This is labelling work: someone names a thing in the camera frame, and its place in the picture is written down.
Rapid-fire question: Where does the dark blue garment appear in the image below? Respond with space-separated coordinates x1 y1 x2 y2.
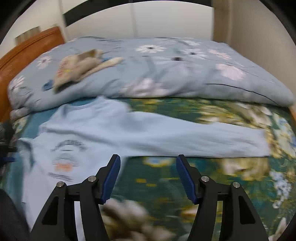
42 79 54 91

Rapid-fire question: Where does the wall switch panel row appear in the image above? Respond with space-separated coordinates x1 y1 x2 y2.
15 26 41 45

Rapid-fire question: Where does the beige fuzzy sweater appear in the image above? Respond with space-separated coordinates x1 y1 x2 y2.
53 49 123 92

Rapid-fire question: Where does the white wardrobe black stripe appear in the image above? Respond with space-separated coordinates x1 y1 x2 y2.
59 1 214 40

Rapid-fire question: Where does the light blue long-sleeve shirt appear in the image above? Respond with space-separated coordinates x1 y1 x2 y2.
18 97 270 227

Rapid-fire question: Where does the grey-blue floral duvet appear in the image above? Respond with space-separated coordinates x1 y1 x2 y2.
8 37 295 120

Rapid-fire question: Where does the orange wooden headboard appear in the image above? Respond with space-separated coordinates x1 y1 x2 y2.
0 27 65 121

